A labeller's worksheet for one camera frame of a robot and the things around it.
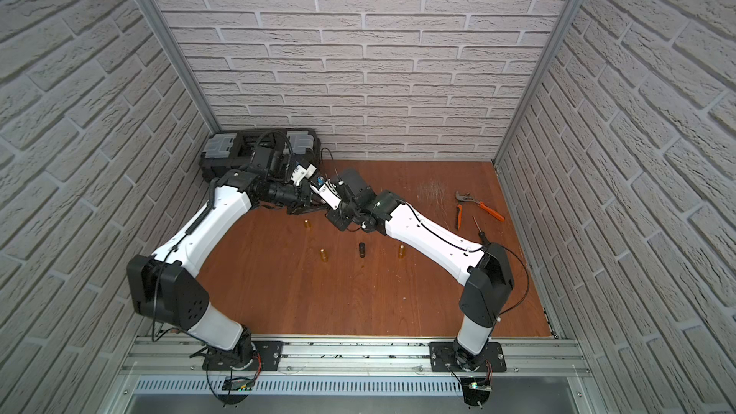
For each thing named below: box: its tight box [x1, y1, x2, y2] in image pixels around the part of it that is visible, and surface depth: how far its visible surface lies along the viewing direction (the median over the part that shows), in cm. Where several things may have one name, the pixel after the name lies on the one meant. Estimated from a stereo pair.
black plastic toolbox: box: [198, 128, 322, 184], surface depth 102 cm
